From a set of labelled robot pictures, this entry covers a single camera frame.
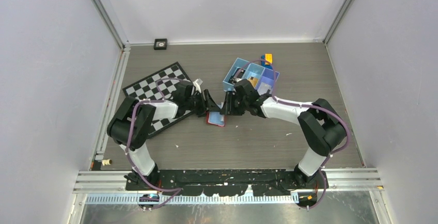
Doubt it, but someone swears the black card in drawer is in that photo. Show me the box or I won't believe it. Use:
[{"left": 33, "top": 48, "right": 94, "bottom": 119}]
[{"left": 233, "top": 68, "right": 246, "bottom": 79}]

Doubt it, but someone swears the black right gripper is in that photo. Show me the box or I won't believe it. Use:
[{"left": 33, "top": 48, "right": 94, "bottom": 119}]
[{"left": 220, "top": 91, "right": 249, "bottom": 116}]

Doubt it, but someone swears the red leather card holder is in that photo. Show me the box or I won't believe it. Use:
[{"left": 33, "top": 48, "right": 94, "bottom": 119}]
[{"left": 206, "top": 112, "right": 225, "bottom": 127}]

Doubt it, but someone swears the blue orange toy block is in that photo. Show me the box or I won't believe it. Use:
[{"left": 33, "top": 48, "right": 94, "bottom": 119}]
[{"left": 261, "top": 53, "right": 273, "bottom": 69}]

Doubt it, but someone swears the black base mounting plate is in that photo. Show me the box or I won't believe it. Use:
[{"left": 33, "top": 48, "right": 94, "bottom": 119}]
[{"left": 124, "top": 169, "right": 328, "bottom": 197}]

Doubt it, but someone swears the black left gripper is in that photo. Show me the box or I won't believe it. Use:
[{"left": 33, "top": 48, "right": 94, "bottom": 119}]
[{"left": 185, "top": 89, "right": 221, "bottom": 117}]

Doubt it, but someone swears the light blue drawer box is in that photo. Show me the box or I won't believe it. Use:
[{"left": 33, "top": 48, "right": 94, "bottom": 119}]
[
  {"left": 222, "top": 58, "right": 249, "bottom": 91},
  {"left": 242, "top": 63, "right": 264, "bottom": 82}
]

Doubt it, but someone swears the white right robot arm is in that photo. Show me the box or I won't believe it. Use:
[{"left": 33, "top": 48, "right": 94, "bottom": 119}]
[{"left": 221, "top": 79, "right": 352, "bottom": 188}]

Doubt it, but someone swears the light blue left drawer box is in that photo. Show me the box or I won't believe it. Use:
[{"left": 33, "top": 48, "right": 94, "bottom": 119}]
[{"left": 222, "top": 58, "right": 249, "bottom": 91}]

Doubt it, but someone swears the small beige chess piece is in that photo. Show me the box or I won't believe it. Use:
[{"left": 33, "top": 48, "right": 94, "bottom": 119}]
[{"left": 101, "top": 159, "right": 112, "bottom": 166}]

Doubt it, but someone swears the black square wall socket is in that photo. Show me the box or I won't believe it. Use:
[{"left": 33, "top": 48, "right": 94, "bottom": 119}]
[{"left": 153, "top": 38, "right": 168, "bottom": 50}]

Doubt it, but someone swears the orange card in drawer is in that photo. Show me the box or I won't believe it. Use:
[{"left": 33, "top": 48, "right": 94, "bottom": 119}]
[{"left": 247, "top": 76, "right": 259, "bottom": 88}]

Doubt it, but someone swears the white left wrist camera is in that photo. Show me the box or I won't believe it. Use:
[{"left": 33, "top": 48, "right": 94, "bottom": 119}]
[{"left": 192, "top": 78, "right": 203, "bottom": 93}]

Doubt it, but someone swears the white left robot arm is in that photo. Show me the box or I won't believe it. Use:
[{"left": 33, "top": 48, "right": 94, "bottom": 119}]
[{"left": 107, "top": 81, "right": 220, "bottom": 190}]

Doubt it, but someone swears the grey card in drawer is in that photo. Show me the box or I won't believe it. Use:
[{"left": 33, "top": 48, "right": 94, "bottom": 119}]
[{"left": 258, "top": 83, "right": 272, "bottom": 95}]

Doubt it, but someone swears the light blue middle drawer box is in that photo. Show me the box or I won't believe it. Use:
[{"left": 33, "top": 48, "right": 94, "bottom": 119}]
[{"left": 242, "top": 63, "right": 264, "bottom": 82}]

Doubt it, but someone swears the black white chessboard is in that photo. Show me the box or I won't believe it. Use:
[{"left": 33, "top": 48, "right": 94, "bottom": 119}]
[{"left": 123, "top": 62, "right": 196, "bottom": 138}]

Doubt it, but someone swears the purple drawer box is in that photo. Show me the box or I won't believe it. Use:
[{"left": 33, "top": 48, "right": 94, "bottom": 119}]
[{"left": 256, "top": 68, "right": 279, "bottom": 93}]

